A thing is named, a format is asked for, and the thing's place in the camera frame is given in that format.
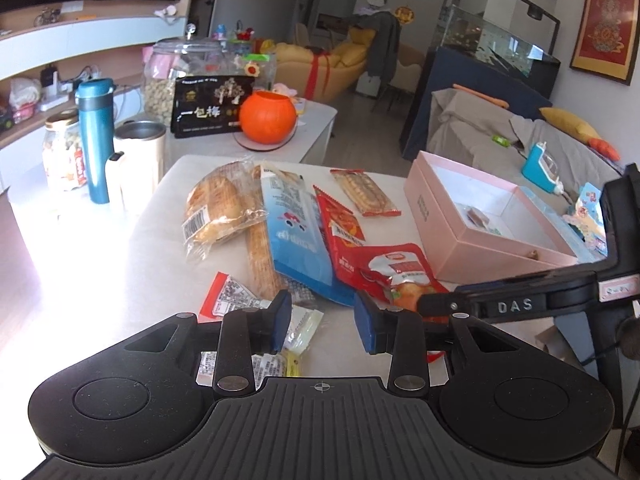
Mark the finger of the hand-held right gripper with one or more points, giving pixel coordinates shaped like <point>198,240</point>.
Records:
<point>510,302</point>

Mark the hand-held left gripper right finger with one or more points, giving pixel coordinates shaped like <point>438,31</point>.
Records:
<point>367,327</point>

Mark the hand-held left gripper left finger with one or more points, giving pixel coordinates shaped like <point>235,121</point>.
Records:
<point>281,320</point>

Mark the small green and white packet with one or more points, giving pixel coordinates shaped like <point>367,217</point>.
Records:
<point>305,325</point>

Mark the small yellow packet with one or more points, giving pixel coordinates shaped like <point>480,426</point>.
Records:
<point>280,366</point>

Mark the small red and white packet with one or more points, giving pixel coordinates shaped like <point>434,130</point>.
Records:
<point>225,295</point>

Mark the long wafer packet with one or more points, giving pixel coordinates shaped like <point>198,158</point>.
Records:
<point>260,260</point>

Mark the red and white sausage packet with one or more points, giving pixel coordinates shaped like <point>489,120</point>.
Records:
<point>405,265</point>

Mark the blue and white snack packet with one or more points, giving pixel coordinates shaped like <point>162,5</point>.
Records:
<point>295,240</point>

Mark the red snack packet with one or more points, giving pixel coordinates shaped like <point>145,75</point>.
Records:
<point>340,225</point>

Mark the pink cardboard box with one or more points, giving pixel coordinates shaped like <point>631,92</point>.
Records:
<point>435,200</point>

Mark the bread packet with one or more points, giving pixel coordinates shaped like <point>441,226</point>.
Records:
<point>215,205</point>

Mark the clear biscuit packet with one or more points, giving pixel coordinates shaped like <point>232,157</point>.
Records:
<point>365,192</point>

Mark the colourful printed packet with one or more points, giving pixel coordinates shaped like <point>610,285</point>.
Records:
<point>587,210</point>

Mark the small brown snack piece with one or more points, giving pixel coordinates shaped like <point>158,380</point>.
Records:
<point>534,254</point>

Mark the small brown candy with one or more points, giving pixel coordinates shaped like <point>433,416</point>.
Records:
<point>476,217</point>

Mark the blue and white device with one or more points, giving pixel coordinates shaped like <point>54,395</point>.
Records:
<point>537,165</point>

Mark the yellow cushion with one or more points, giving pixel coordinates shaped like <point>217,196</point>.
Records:
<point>570,122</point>

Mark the cream steel tumbler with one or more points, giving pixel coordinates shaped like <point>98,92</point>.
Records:
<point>145,170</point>

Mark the orange pumpkin bucket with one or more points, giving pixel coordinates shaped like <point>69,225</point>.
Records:
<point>267,117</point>

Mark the small white bottle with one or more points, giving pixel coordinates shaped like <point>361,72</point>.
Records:
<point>114,180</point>

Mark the black gift box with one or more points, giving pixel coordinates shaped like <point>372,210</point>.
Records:
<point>210,107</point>

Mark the glass fish tank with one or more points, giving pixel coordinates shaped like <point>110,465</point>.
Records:
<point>490,42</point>

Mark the red ribbon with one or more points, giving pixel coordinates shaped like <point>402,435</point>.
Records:
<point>316,75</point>

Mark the large glass nut jar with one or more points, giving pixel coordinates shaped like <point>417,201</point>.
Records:
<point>160,100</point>

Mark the clear container green lid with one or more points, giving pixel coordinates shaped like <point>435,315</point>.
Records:
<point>252,67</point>

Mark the blue thermos bottle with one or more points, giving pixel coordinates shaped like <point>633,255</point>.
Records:
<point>95,145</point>

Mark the yellow sofa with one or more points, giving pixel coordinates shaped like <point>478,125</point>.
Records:
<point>340,67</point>

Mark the small glass snack jar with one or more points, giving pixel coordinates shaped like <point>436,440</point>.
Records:
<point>60,160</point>

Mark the dark jacket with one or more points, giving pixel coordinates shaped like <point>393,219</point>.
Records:
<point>382,45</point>

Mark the white power strip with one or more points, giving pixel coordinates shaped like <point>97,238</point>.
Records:
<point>55,100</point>

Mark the white plastic bag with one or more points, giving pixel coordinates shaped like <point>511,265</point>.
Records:
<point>25,92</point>

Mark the white television cabinet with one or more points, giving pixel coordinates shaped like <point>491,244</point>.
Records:
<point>30,60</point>

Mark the red framed wall hanging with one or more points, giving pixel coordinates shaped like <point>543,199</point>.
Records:
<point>607,20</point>

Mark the orange wall ornament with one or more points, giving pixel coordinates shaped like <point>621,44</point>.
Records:
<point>405,14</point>

